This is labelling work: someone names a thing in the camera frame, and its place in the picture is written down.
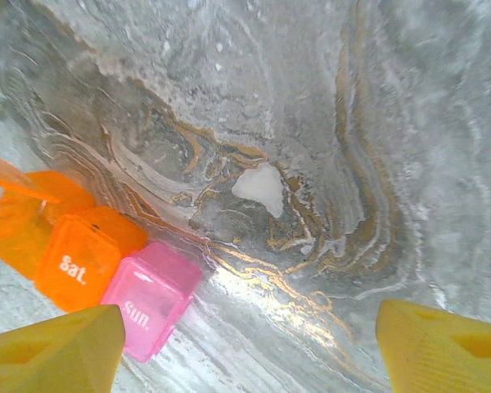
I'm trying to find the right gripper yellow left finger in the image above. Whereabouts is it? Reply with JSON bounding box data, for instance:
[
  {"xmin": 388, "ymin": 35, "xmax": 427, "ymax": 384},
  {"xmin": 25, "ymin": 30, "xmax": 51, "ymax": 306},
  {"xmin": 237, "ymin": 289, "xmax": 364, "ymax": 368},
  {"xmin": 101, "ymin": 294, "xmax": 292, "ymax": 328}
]
[{"xmin": 0, "ymin": 305, "xmax": 127, "ymax": 393}]

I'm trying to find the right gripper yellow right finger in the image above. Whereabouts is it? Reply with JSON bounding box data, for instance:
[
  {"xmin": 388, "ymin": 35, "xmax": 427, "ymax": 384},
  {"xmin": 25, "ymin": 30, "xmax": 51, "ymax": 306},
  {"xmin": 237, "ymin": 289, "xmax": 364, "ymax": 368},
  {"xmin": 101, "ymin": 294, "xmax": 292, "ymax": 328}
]
[{"xmin": 375, "ymin": 299, "xmax": 491, "ymax": 393}]

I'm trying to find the orange pink pill organizer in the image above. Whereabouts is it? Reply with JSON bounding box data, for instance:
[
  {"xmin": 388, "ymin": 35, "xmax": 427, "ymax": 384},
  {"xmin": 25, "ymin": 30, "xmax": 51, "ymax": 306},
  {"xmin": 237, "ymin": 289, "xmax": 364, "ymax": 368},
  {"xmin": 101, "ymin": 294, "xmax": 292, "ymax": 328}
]
[{"xmin": 0, "ymin": 151, "xmax": 204, "ymax": 364}]

